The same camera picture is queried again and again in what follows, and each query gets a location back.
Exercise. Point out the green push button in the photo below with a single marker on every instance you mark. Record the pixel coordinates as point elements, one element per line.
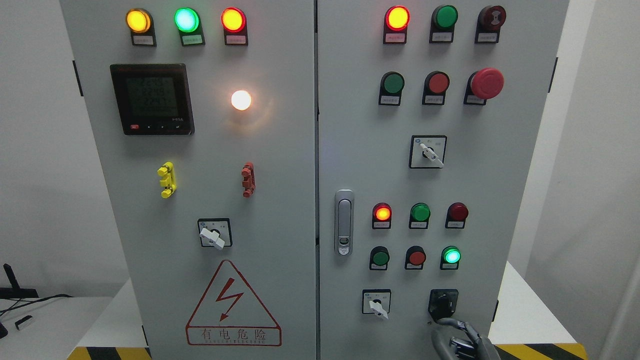
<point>379,258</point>
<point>390,90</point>

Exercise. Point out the green push button lower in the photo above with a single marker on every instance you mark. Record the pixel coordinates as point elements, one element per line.
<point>379,258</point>

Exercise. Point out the grey right cabinet door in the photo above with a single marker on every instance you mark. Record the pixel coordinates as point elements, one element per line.
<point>365,147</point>

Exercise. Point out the black rotary knob switch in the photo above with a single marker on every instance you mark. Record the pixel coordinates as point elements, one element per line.
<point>442,303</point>

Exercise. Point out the red lit lamp right top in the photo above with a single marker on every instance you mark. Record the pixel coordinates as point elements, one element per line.
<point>395,26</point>

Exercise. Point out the red push button lower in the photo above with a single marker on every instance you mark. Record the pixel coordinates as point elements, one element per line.
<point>415,258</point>

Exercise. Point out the yellow indicator lamp top left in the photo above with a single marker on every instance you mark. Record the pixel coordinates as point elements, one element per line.
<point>141,26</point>

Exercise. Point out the silver cabinet door latch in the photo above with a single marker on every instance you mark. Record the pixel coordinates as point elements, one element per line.
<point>343,221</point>

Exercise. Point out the white selector switch lower right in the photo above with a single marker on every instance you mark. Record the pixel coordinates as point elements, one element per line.
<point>376,302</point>

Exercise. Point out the grey left cabinet door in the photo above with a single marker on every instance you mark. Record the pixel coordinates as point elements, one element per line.
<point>274,230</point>

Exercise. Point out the small white black dongle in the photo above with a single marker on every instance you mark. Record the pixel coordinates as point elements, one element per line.
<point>22,323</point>

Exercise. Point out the red push button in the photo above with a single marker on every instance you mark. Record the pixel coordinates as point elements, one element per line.
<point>435,86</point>
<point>415,258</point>

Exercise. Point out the yellow terminal connector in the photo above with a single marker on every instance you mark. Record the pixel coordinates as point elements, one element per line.
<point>167,179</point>

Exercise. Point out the white selector switch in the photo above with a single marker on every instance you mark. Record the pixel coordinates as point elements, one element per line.
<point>376,302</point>
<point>427,152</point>

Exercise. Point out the white lit indicator lamp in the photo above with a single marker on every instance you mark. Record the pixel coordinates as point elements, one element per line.
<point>241,100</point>

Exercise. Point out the red emergency stop mushroom button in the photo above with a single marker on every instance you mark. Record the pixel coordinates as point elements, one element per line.
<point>483,85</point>

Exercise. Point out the red lit indicator lamp left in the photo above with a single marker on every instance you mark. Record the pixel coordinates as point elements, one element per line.
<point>234,27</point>

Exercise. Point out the grey cabinet door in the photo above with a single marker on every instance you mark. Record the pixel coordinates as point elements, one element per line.
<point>365,147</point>
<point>274,230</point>

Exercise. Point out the red lit lamp middle left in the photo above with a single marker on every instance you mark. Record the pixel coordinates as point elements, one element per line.
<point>382,215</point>

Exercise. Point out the red lamp middle right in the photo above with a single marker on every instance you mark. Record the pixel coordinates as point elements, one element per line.
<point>456,216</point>

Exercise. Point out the red push button upper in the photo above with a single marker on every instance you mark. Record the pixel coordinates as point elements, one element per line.
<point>435,86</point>

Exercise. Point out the white selector switch upper right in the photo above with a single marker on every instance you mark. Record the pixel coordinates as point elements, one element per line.
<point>427,152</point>

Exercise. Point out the green push button upper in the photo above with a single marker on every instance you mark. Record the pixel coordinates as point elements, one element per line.
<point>390,90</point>

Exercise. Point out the red electric danger warning sticker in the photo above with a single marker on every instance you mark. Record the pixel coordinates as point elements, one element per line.
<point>230,313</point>

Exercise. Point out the green lit indicator lamp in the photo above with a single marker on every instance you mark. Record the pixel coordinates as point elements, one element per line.
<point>189,26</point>

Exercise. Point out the dark red buzzer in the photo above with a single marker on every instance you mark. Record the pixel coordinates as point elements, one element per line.
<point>489,23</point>

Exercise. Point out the white platform with hazard stripes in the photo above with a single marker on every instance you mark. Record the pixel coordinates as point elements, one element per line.
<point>523,328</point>

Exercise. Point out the black digital power meter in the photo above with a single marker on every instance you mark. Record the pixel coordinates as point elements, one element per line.
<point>153,99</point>

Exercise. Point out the green lamp middle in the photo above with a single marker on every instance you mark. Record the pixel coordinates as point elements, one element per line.
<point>419,216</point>

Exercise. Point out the white selector switch left door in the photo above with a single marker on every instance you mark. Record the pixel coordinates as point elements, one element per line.
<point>215,233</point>

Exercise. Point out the red terminal connector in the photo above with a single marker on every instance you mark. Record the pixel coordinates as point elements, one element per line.
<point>248,179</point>

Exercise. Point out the black device with antenna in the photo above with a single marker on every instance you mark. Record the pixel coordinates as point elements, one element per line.
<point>15,291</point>

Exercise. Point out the green lamp lower right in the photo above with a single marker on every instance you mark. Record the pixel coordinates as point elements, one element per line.
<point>450,258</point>

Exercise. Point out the black monitor corner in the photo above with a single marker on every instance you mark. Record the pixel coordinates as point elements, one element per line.
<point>3,331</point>

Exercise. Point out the green unlit lamp right top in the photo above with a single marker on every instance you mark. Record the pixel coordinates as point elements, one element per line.
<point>442,24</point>

